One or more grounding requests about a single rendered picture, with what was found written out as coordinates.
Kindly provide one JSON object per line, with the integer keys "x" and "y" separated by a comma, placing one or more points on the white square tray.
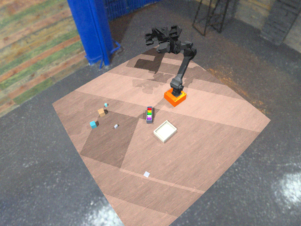
{"x": 164, "y": 131}

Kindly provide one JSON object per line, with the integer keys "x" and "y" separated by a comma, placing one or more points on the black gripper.
{"x": 162, "y": 34}

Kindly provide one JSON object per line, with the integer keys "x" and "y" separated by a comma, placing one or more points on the light blue cube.
{"x": 93, "y": 124}

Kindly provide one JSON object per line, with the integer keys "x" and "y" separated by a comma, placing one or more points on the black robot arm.
{"x": 175, "y": 47}

